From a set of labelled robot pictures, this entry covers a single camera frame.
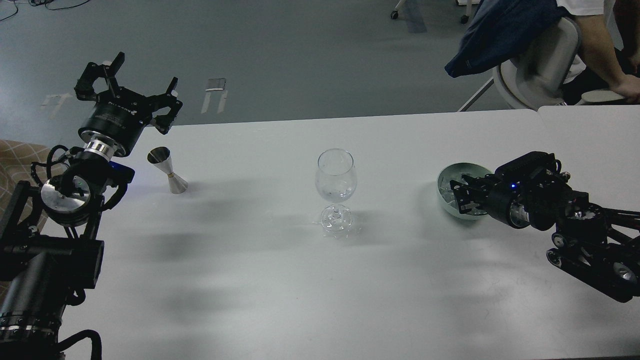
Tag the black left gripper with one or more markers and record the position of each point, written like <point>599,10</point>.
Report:
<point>117,122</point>

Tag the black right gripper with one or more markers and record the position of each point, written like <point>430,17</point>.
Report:
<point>510,191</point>

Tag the steel cocktail jigger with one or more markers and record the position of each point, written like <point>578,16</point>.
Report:
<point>160,157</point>

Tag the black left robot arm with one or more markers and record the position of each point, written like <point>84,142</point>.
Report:
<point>50,252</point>

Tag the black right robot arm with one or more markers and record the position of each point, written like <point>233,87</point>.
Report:
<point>588,243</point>

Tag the pile of ice cubes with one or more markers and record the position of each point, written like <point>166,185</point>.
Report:
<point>447,197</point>

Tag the clear wine glass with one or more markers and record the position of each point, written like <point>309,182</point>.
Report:
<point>336,181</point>

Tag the person's hand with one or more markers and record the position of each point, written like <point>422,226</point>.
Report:
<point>628,86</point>

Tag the green bowl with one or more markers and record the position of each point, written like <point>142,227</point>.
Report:
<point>477,170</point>

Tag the beige checkered sofa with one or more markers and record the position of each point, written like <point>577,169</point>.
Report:
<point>16,166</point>

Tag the grey office chair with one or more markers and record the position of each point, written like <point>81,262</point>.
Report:
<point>535,77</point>

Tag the dark blue jacket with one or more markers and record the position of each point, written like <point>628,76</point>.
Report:
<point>501,30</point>

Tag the person in white shirt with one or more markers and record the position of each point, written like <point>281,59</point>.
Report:
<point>609,45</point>

